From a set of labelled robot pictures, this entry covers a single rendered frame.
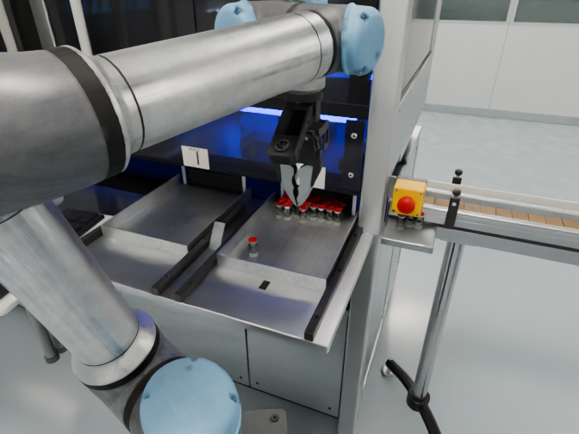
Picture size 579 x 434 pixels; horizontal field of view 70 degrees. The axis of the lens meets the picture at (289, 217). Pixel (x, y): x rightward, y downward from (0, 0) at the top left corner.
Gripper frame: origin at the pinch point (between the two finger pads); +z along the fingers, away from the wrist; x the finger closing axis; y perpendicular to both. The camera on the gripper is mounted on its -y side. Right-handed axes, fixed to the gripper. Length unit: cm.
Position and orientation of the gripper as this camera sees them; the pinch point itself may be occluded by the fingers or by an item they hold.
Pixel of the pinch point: (296, 201)
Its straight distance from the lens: 76.9
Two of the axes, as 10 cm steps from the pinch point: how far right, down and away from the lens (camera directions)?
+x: -9.3, -1.8, 3.2
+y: 3.7, -4.7, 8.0
